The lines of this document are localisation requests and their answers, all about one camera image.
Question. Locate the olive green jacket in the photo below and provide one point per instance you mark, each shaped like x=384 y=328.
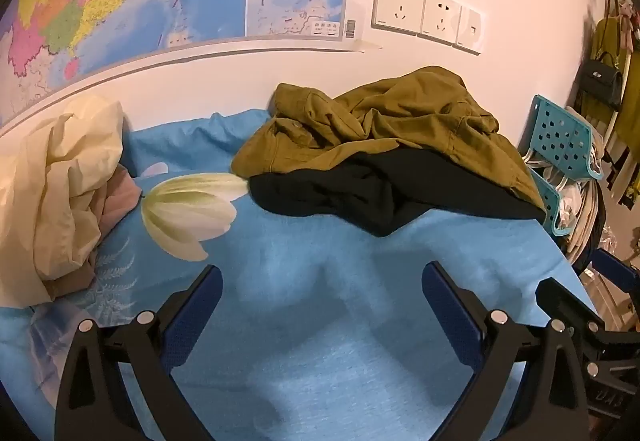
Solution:
x=400 y=121

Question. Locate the pink cloth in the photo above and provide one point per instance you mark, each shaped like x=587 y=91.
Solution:
x=117 y=193

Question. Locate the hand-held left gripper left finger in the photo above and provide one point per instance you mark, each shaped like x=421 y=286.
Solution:
x=192 y=321

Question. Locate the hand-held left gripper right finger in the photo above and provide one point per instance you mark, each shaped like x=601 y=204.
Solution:
x=450 y=316

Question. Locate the yellow-green hanging garment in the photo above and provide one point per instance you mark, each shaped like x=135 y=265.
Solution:
x=625 y=126

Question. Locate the pile of pale clothes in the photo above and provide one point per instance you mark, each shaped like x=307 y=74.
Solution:
x=582 y=211

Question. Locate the teal perforated plastic basket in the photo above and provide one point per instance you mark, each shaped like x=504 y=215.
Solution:
x=562 y=136
x=547 y=201

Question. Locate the blue floral bedsheet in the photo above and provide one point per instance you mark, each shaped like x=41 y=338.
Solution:
x=300 y=296

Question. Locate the white wall socket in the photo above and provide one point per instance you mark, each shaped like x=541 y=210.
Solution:
x=397 y=3
x=440 y=16

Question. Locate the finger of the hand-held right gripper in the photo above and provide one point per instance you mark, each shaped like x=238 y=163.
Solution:
x=617 y=271
x=565 y=306

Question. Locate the cream cloth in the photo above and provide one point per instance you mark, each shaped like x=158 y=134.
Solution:
x=50 y=181

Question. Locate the black handbag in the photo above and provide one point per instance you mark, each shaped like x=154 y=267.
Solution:
x=600 y=83

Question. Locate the black garment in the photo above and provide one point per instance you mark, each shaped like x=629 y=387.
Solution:
x=350 y=191

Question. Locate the pink hanging garment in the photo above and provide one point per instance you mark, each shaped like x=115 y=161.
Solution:
x=627 y=21

